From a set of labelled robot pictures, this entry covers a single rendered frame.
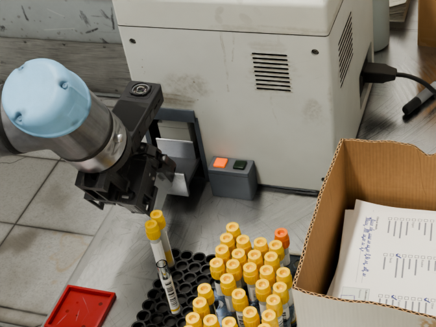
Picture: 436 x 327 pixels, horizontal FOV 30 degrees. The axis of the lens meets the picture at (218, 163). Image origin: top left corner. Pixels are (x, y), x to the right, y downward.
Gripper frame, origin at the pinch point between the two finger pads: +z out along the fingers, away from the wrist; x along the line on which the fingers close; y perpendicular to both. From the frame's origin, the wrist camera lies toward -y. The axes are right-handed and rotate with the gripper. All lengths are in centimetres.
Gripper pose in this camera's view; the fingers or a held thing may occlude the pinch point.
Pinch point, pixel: (161, 180)
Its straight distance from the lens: 111.5
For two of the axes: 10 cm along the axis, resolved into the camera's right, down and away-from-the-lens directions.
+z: 2.8, 3.3, 9.0
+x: 9.4, 1.1, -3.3
